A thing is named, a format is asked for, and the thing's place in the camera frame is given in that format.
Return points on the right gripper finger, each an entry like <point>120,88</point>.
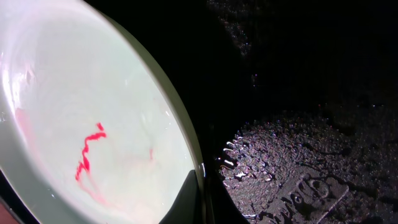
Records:
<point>186,208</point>

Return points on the round black tray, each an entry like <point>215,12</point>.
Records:
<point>294,104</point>

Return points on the light blue plate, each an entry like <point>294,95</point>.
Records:
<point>92,129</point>

